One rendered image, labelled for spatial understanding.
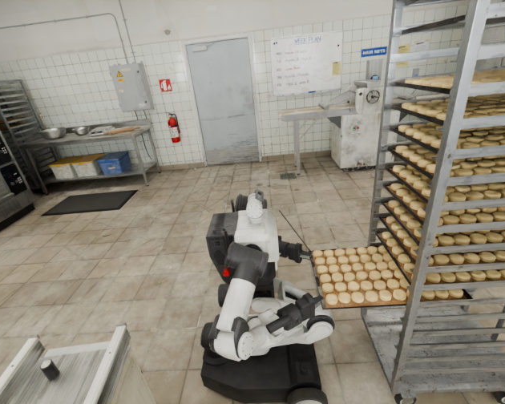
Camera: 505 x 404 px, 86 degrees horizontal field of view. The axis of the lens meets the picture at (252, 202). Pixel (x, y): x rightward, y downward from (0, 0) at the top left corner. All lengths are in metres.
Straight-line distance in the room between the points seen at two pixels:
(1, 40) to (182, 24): 2.93
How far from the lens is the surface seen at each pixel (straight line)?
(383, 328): 1.95
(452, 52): 1.44
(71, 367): 1.15
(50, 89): 6.08
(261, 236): 1.10
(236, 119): 5.04
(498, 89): 1.04
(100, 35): 5.53
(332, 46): 5.05
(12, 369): 1.18
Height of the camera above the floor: 1.62
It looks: 26 degrees down
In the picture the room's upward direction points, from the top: 7 degrees counter-clockwise
